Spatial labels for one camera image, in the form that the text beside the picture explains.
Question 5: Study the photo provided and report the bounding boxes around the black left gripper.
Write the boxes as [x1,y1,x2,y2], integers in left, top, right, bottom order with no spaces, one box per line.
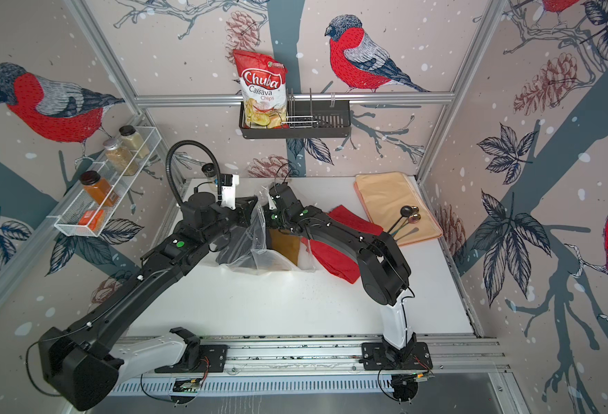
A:
[202,194,259,247]

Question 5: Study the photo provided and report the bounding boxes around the clear plastic vacuum bag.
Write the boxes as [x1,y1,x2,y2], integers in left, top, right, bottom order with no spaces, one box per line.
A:
[202,196,315,275]

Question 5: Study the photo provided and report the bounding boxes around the red trousers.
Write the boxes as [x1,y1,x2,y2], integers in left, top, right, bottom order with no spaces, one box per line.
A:
[301,205,383,284]

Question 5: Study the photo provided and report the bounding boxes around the black trousers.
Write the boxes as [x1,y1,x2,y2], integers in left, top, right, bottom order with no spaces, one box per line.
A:
[216,227,266,269]

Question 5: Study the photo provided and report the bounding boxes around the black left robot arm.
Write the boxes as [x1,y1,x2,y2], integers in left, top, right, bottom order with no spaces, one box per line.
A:
[37,193,258,411]

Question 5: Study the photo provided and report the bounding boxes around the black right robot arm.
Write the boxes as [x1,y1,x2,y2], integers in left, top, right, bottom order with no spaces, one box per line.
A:
[267,183,416,352]

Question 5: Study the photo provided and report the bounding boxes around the brown trousers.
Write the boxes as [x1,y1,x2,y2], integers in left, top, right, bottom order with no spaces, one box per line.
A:
[269,229,301,266]

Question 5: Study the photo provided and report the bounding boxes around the Chuba cassava chips bag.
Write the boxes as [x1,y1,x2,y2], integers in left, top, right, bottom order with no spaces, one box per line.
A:
[232,49,288,129]

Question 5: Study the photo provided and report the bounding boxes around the black lid seasoning shaker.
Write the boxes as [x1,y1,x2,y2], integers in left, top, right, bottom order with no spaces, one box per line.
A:
[201,163,217,179]

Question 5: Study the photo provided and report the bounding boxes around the beige folded cloth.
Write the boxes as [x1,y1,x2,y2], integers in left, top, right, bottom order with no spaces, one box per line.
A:
[355,171,443,247]

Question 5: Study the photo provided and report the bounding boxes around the black spoon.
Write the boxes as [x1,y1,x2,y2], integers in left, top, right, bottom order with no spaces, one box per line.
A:
[387,205,419,236]

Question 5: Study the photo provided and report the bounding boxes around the pale spice jar black lid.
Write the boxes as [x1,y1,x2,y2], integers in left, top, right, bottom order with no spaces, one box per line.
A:
[119,125,150,159]

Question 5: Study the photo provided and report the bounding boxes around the beige spice jar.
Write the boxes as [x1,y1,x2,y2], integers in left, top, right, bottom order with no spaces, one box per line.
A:
[103,138,138,176]

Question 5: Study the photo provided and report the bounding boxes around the iridescent rainbow spoon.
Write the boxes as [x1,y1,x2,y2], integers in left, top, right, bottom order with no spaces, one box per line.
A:
[387,205,422,242]

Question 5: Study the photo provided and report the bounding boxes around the copper spoon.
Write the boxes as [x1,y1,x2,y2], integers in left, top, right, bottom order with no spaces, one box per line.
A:
[393,213,422,240]

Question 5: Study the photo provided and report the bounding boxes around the silver spoon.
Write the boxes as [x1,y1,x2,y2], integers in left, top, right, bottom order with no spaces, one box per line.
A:
[390,225,420,247]

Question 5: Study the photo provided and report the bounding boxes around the small orange box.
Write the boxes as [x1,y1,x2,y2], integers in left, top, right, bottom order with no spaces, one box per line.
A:
[78,209,106,232]

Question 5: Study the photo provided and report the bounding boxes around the orange spice jar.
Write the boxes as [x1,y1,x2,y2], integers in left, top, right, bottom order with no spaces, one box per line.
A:
[79,170,118,207]

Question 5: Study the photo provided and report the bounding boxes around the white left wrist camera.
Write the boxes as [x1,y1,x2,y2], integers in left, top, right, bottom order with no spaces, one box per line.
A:
[220,174,239,210]

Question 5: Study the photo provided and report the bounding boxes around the black flexible cable hose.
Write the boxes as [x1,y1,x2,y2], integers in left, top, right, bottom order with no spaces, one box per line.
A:
[165,139,223,205]

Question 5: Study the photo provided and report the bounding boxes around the black wire wall basket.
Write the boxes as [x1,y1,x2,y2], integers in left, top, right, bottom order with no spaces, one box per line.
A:
[238,90,351,140]

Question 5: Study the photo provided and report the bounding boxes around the clear acrylic wall shelf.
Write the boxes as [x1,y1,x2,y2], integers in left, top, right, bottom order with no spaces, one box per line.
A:
[54,126,162,237]

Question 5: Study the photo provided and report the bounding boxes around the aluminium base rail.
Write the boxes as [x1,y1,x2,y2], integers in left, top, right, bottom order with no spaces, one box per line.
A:
[111,335,511,400]

